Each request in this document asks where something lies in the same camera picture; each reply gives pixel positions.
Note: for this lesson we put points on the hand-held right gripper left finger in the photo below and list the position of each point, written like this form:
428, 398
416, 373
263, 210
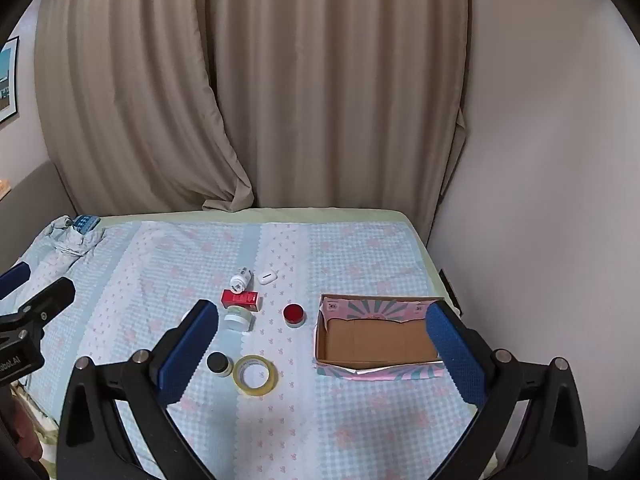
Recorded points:
187, 355

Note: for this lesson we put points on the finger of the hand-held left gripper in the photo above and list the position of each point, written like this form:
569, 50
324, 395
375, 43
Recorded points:
47, 297
12, 281

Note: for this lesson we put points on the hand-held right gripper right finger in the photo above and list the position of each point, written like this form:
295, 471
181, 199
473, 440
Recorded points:
455, 355

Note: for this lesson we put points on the black-lid small jar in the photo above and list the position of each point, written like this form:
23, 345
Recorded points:
218, 362

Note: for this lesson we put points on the yellow tape roll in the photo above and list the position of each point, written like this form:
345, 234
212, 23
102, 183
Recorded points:
239, 375

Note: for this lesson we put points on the white jar with green label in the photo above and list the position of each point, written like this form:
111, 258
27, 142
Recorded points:
237, 317

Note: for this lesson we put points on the patterned cardboard box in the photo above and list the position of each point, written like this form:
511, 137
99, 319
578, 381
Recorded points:
380, 341

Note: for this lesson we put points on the red rectangular box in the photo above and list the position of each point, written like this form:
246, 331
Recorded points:
241, 299

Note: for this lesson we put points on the white pill bottle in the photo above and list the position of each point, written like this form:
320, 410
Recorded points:
240, 280

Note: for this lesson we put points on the small white oval device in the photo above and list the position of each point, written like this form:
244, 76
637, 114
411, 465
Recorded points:
267, 276

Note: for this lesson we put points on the red round cap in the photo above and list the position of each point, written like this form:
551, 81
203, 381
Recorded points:
293, 313

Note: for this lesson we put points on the person's left hand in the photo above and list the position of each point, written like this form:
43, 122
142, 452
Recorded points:
25, 435

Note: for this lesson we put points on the blue white patterned pack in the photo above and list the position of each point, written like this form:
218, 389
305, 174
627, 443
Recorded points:
86, 223

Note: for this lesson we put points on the grey upholstered headboard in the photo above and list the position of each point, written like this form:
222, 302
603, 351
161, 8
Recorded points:
35, 195

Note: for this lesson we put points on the light wooden object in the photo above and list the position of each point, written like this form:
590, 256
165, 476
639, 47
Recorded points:
3, 189

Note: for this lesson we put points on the blue pink checked blanket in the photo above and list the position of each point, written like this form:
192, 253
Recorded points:
325, 425

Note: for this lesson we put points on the pale green bed sheet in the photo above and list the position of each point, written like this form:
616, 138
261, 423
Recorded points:
250, 214

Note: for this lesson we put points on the beige curtain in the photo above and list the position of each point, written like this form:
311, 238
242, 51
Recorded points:
275, 85

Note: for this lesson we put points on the framed wall picture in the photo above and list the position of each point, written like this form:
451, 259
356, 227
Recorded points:
7, 80

